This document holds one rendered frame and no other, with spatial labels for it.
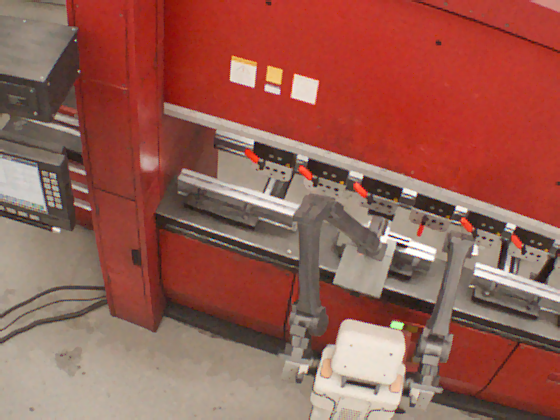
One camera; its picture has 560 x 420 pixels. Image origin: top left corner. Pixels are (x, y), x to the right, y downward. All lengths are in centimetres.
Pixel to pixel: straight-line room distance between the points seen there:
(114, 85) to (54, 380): 174
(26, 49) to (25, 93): 14
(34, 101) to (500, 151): 146
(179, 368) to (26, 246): 109
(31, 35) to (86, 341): 195
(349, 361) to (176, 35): 118
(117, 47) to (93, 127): 44
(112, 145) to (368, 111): 91
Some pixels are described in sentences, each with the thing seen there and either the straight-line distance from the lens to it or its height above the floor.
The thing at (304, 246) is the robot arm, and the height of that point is 149.
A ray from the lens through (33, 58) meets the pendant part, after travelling 234.
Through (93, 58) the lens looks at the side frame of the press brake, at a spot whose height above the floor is 175.
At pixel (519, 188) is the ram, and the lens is 272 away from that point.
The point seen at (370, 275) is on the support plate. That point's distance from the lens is 300.
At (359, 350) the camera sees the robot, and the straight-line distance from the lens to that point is 243.
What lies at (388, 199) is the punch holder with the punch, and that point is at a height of 126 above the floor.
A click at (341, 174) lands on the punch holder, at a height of 131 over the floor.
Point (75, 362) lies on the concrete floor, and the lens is 391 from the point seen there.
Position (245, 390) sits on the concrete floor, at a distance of 382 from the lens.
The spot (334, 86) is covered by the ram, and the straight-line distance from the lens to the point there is 257.
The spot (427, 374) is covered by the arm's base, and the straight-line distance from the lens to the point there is 259.
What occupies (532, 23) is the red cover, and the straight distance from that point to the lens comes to 223.
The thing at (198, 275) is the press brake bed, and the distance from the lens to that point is 351.
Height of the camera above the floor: 350
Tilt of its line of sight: 53 degrees down
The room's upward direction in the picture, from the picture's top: 9 degrees clockwise
